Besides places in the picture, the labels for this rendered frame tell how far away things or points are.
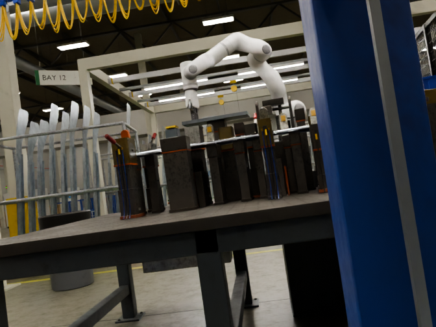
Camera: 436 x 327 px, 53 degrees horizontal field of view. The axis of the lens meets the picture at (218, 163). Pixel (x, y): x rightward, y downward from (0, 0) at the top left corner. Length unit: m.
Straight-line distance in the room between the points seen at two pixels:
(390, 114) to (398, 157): 0.02
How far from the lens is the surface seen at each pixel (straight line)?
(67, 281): 4.57
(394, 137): 0.22
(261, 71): 2.70
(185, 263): 1.71
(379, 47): 0.23
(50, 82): 12.97
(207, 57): 2.53
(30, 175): 6.56
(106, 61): 8.72
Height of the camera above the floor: 0.79
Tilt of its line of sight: 3 degrees up
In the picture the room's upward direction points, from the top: 8 degrees counter-clockwise
